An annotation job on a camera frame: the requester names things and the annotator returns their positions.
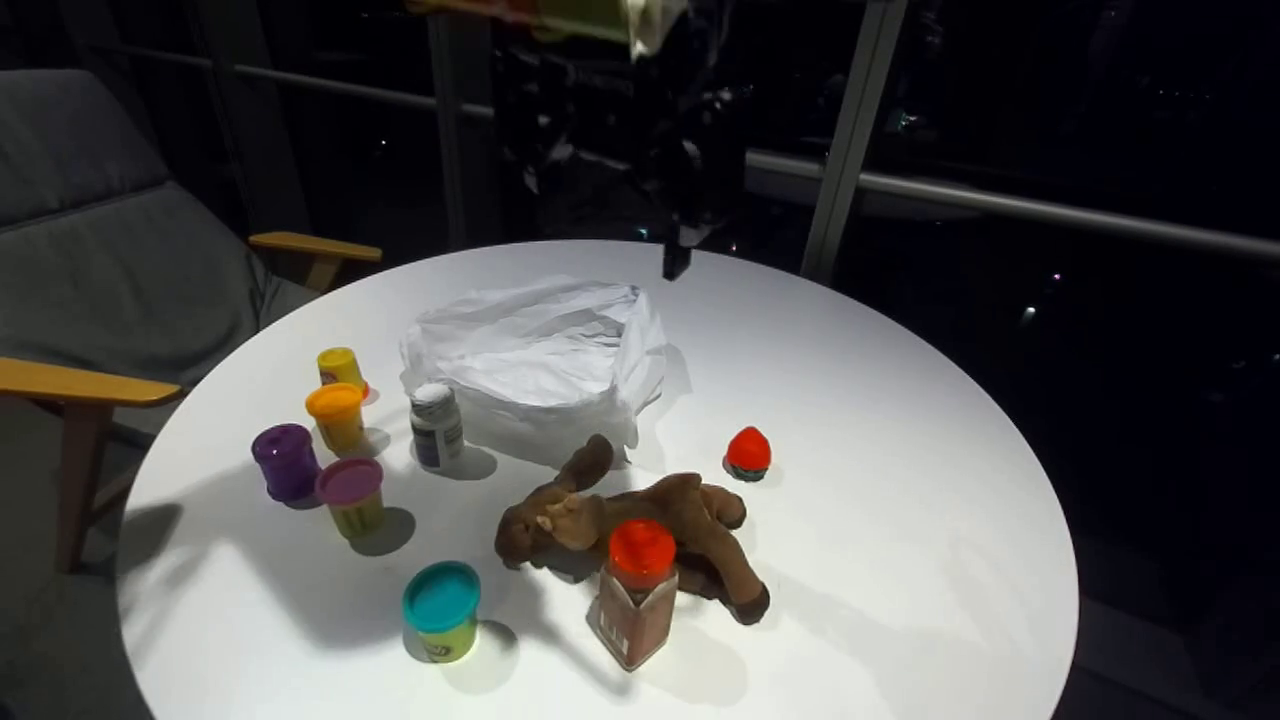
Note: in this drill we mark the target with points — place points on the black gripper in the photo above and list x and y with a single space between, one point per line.
702 134

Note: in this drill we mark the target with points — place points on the red toy strawberry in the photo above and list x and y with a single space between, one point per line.
750 452

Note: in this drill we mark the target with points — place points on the small yellow dough can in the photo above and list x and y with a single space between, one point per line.
341 364

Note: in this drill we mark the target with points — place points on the pink lid dough can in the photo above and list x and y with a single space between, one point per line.
355 498

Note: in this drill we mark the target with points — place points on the purple dough can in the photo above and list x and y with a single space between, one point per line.
286 461

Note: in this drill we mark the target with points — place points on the teal lid dough can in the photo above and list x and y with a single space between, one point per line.
441 610

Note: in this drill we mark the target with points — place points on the white plastic bag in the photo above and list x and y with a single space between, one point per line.
534 353

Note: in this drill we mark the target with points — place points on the grey metal window railing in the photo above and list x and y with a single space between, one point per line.
1067 208

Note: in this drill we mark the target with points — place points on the orange lid dough can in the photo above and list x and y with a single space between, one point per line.
337 416

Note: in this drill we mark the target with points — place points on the spice jar with red lid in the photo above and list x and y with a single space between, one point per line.
638 600

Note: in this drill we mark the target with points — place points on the brown plush animal toy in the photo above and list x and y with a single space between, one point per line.
662 523

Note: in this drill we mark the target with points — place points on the grey armchair with wooden armrests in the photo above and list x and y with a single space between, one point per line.
106 265

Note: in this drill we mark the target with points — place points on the grey window post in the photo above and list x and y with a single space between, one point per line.
852 134

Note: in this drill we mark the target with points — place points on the white lid small jar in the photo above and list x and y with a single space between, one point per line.
433 424

